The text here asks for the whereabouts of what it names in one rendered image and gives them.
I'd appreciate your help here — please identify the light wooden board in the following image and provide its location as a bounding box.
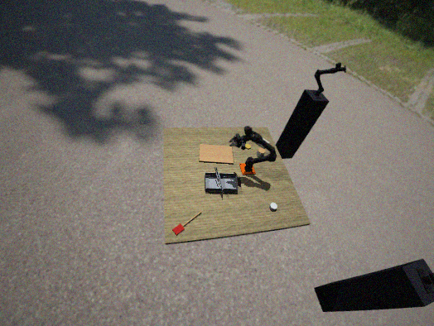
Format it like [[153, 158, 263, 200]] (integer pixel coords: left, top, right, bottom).
[[199, 144, 234, 164]]

